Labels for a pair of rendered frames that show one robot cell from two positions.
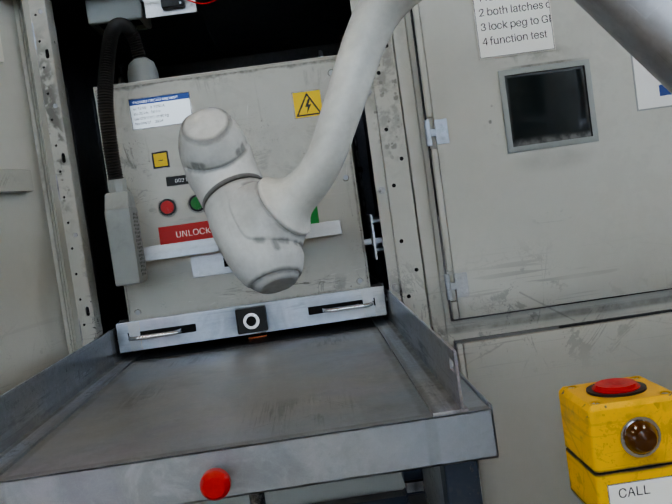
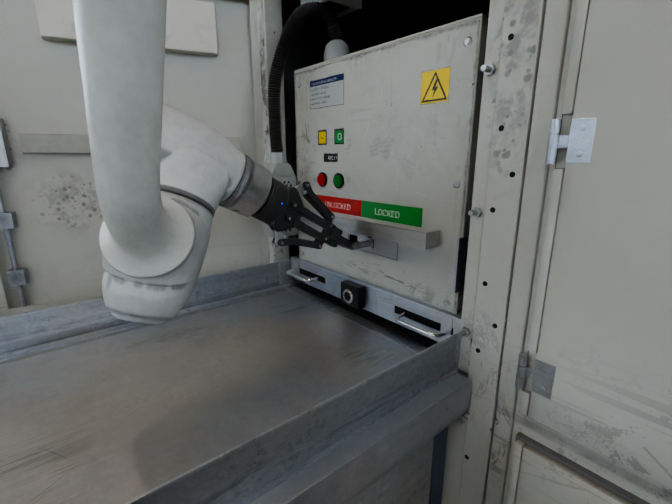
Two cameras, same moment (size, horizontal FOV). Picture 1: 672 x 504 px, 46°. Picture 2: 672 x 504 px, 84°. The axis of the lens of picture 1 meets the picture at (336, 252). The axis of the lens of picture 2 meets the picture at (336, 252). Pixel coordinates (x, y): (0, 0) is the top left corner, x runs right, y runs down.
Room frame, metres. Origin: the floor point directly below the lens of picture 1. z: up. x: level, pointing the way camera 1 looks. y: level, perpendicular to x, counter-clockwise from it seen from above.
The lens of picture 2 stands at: (1.04, -0.41, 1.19)
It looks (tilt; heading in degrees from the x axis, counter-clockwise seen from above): 14 degrees down; 52
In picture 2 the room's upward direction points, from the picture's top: straight up
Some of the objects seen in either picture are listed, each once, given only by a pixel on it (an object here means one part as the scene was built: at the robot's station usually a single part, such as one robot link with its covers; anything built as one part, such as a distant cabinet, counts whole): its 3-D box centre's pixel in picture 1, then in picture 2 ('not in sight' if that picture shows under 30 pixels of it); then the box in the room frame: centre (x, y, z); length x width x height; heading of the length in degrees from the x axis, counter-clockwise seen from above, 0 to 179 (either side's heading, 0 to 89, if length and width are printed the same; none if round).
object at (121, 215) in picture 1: (125, 238); (280, 199); (1.49, 0.39, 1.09); 0.08 x 0.05 x 0.17; 2
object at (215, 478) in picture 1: (216, 481); not in sight; (0.83, 0.16, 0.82); 0.04 x 0.03 x 0.03; 2
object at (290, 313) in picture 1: (253, 317); (364, 291); (1.58, 0.19, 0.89); 0.54 x 0.05 x 0.06; 92
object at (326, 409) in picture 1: (243, 399); (191, 386); (1.19, 0.17, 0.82); 0.68 x 0.62 x 0.06; 2
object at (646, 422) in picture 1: (643, 438); not in sight; (0.62, -0.23, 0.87); 0.03 x 0.01 x 0.03; 92
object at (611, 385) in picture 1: (616, 391); not in sight; (0.67, -0.22, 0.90); 0.04 x 0.04 x 0.02
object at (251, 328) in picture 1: (251, 319); (351, 294); (1.55, 0.18, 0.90); 0.06 x 0.03 x 0.05; 92
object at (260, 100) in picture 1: (234, 193); (360, 178); (1.57, 0.18, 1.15); 0.48 x 0.01 x 0.48; 92
